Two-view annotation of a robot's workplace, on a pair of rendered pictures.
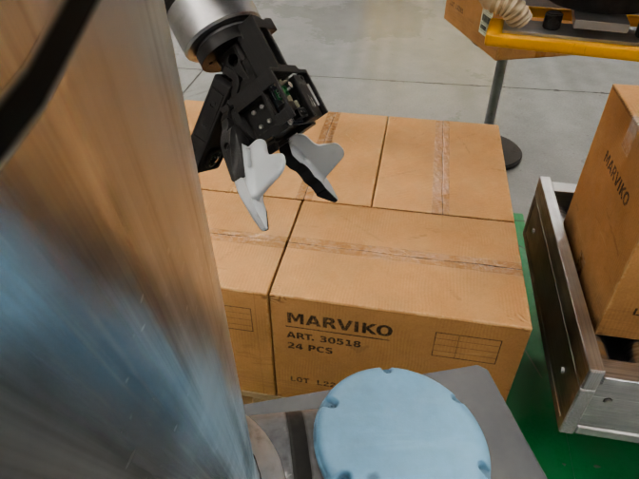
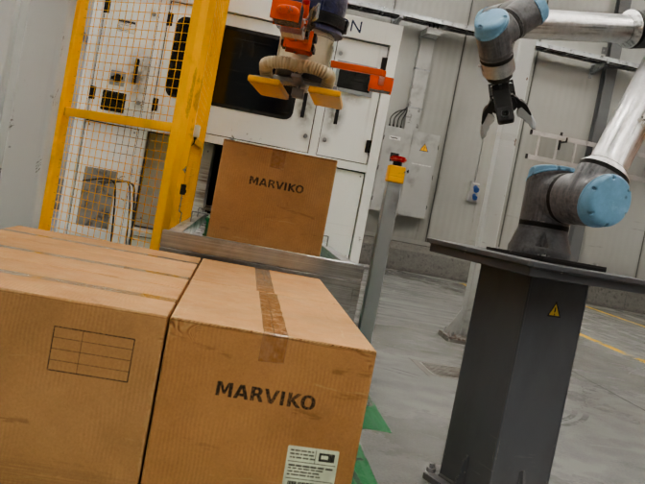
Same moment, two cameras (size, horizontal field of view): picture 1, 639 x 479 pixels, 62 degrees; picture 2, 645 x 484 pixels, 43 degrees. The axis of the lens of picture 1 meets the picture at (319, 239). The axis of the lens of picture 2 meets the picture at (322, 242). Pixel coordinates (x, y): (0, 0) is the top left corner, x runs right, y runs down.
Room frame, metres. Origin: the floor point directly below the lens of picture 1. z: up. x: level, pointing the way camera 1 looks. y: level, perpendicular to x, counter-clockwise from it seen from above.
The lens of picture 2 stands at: (1.59, 2.16, 0.81)
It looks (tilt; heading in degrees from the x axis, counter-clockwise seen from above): 3 degrees down; 253
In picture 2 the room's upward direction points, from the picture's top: 11 degrees clockwise
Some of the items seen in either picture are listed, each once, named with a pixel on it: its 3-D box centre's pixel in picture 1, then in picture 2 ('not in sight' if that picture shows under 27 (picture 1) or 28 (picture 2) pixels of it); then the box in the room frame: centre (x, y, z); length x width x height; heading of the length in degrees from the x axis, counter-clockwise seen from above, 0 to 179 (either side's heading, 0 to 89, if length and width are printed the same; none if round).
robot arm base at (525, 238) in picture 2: not in sight; (540, 239); (0.24, -0.07, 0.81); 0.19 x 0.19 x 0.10
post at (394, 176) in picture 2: not in sight; (374, 283); (0.37, -1.06, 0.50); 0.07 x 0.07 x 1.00; 80
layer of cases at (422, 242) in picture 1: (310, 233); (137, 348); (1.39, 0.03, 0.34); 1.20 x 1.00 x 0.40; 80
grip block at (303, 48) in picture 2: not in sight; (298, 41); (1.06, -0.24, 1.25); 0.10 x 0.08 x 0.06; 161
